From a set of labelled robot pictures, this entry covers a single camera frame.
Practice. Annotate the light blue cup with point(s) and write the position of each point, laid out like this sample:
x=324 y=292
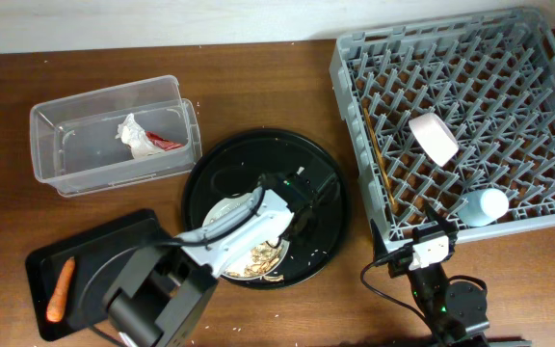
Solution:
x=483 y=207

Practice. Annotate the red snack wrapper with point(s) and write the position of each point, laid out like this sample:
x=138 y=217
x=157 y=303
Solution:
x=162 y=143

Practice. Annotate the white plate with food scraps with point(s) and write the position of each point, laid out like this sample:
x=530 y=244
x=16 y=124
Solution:
x=262 y=260

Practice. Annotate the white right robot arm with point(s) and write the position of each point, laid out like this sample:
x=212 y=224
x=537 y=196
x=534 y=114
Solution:
x=453 y=308

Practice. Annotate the black rectangular bin lid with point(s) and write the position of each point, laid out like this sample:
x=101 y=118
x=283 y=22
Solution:
x=90 y=249

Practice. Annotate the clear plastic bin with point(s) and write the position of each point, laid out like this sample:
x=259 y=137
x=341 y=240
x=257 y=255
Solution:
x=75 y=143

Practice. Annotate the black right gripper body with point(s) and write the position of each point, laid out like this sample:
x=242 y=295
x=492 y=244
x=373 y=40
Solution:
x=400 y=264

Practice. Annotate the round black tray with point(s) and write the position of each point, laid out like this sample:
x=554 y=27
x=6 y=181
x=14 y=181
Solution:
x=234 y=165

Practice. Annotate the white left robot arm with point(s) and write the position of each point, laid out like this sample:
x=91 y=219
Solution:
x=163 y=289

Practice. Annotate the grey dishwasher rack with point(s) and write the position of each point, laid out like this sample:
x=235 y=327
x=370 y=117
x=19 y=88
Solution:
x=491 y=78

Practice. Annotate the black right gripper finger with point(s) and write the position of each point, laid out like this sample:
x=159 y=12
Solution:
x=379 y=247
x=435 y=217

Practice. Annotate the peanut shell on tray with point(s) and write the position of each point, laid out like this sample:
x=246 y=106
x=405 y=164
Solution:
x=273 y=278

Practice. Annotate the wooden chopstick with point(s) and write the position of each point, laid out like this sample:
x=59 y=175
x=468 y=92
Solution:
x=379 y=159

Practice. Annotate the orange carrot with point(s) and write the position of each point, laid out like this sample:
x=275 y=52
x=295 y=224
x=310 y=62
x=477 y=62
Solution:
x=56 y=307

